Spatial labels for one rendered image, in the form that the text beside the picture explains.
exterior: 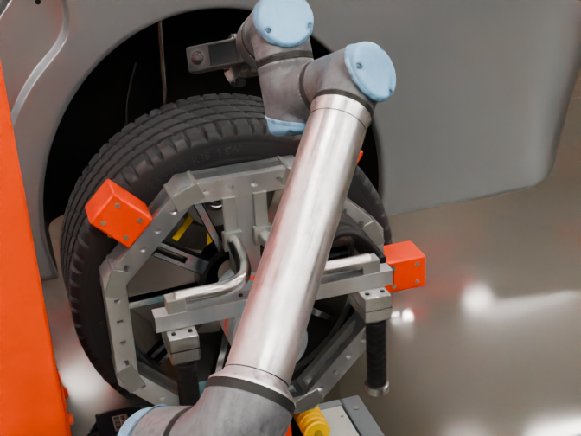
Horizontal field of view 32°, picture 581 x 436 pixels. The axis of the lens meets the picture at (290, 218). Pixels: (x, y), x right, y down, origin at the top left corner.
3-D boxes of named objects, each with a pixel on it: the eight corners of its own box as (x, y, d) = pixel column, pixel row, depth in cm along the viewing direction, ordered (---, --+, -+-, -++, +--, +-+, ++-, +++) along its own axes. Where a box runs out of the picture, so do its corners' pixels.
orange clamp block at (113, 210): (146, 202, 184) (107, 176, 180) (154, 220, 177) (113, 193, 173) (123, 232, 185) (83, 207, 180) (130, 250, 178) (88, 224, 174)
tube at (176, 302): (241, 246, 185) (237, 194, 181) (271, 295, 169) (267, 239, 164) (147, 264, 181) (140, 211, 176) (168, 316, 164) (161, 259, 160)
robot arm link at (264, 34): (264, 53, 150) (252, -12, 151) (245, 72, 162) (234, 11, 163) (322, 45, 153) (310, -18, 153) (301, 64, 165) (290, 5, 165)
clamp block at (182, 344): (190, 333, 174) (187, 306, 171) (201, 360, 166) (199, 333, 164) (161, 339, 173) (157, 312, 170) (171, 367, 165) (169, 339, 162)
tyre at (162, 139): (4, 313, 211) (264, 401, 240) (11, 373, 190) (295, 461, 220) (150, 35, 196) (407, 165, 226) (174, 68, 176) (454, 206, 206)
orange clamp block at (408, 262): (370, 278, 206) (411, 269, 208) (385, 295, 199) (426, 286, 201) (369, 247, 203) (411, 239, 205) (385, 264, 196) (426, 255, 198)
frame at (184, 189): (375, 376, 215) (371, 139, 191) (386, 394, 209) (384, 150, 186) (123, 434, 201) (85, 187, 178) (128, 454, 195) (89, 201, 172)
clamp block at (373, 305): (373, 295, 182) (372, 269, 180) (392, 319, 174) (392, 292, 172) (347, 300, 181) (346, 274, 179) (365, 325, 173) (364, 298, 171)
